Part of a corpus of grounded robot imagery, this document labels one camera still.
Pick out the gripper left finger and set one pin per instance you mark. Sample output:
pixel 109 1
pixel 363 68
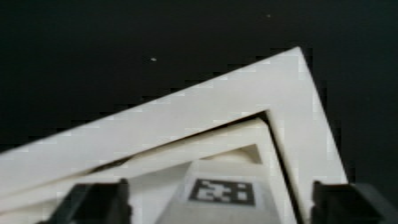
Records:
pixel 95 205

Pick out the white L-shaped obstacle fence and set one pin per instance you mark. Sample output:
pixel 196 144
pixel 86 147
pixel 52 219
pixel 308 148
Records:
pixel 262 92

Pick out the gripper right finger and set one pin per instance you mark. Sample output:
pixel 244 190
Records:
pixel 351 204

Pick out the white table leg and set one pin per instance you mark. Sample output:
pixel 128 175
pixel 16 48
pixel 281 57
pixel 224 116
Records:
pixel 230 194

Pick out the white square tabletop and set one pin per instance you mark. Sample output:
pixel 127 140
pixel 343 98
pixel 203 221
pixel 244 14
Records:
pixel 47 167

